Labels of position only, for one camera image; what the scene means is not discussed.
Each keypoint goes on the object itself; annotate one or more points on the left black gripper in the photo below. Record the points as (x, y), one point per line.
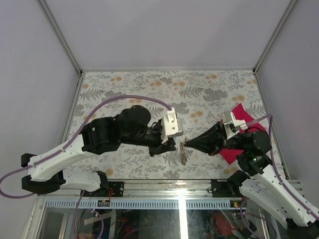
(169, 145)

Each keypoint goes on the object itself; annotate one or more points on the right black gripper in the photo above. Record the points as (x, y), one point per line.
(212, 141)

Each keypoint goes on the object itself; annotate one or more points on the silver keyring bunch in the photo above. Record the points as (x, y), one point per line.
(183, 156)

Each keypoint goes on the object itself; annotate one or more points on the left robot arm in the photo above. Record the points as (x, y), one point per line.
(49, 172)

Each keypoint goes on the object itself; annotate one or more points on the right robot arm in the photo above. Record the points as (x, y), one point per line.
(258, 178)

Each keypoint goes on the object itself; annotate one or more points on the pink cloth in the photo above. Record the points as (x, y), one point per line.
(240, 114)

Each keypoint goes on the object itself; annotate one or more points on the floral table mat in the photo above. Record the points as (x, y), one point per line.
(199, 99)

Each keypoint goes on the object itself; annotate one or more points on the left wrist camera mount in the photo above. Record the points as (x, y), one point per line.
(171, 126)

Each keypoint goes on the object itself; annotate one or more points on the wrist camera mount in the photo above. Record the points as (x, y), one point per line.
(233, 122)
(171, 126)

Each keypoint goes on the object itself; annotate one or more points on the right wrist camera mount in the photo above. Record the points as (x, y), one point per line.
(233, 122)

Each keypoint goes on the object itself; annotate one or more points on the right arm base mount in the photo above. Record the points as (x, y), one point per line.
(226, 188)

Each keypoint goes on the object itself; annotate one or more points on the aluminium front rail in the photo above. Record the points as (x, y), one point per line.
(165, 189)

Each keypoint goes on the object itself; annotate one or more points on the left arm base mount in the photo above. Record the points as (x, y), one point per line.
(114, 189)

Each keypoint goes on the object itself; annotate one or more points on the slotted cable duct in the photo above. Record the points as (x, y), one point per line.
(140, 204)

